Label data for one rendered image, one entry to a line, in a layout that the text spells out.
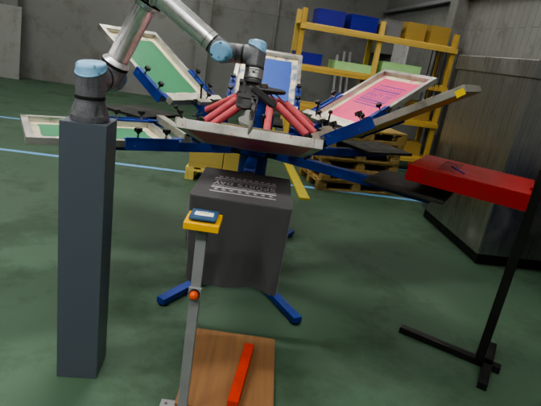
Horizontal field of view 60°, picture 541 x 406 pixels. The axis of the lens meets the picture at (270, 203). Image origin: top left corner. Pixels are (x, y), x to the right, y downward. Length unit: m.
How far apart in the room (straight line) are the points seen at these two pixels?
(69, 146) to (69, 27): 10.70
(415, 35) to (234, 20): 5.47
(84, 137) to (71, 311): 0.79
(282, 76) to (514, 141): 2.04
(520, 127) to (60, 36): 10.55
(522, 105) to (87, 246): 3.54
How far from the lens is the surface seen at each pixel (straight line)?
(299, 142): 1.87
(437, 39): 8.01
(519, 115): 4.45
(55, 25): 12.75
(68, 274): 2.22
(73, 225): 2.11
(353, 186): 6.07
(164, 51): 4.15
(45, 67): 12.88
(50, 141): 2.64
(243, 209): 2.01
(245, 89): 1.89
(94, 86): 1.99
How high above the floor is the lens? 1.59
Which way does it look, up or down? 18 degrees down
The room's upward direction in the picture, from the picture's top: 9 degrees clockwise
